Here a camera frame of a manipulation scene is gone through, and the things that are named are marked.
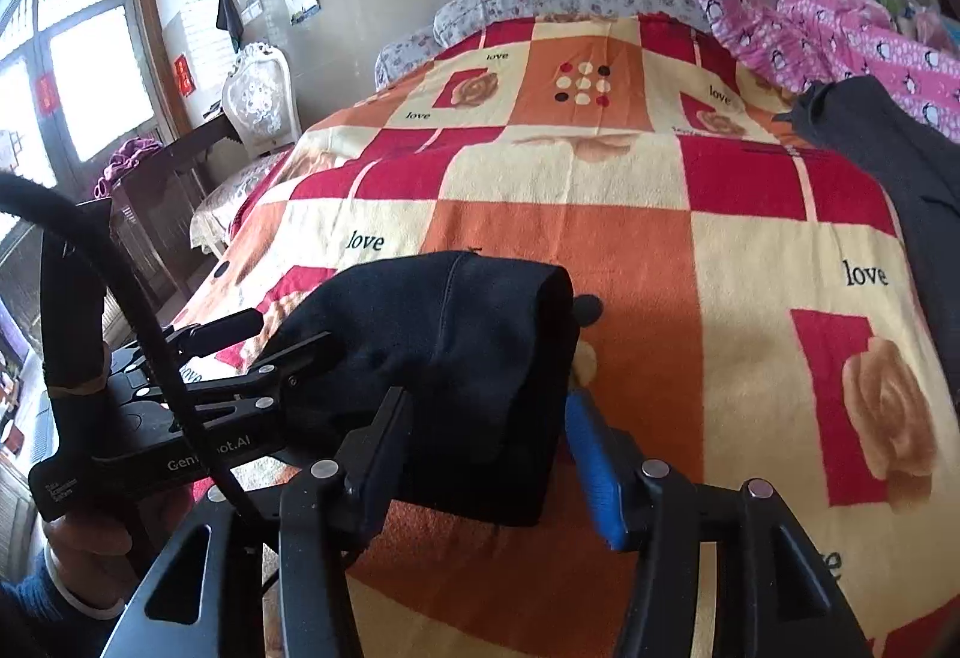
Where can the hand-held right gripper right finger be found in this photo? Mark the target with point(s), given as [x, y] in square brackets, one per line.
[592, 470]

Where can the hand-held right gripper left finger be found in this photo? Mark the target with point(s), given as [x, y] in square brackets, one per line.
[379, 448]

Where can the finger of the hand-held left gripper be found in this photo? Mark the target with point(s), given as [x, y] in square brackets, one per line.
[225, 328]
[262, 380]

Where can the black pants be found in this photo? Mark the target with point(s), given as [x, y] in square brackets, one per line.
[465, 358]

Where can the person's left forearm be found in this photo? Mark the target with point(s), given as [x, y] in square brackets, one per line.
[37, 620]

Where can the person's left hand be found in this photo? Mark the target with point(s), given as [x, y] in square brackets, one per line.
[90, 553]

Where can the dark wooden desk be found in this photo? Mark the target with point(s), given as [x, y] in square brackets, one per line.
[150, 230]

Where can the purple cloth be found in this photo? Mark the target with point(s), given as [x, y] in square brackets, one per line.
[127, 163]

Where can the red paper door decoration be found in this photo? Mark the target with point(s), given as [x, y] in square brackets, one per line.
[48, 93]

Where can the glazed wooden door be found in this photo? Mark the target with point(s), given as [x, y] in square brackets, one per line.
[90, 73]

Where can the white chair with lace cover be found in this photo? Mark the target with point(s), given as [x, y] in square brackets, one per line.
[259, 95]

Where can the checked orange red printed blanket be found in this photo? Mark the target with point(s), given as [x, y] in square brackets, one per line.
[637, 238]

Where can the hanging black cloth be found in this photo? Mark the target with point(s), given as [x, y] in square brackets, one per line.
[229, 12]

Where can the small floral pillow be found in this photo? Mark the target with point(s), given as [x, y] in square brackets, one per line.
[401, 54]

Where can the dark grey garment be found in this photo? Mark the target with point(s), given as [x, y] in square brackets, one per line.
[915, 163]

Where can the pink penguin print blanket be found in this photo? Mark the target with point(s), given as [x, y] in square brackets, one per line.
[847, 35]

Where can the pile of bagged goods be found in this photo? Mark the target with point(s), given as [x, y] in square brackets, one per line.
[915, 5]

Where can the red paper wall decoration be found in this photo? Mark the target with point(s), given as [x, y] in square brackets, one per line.
[183, 74]

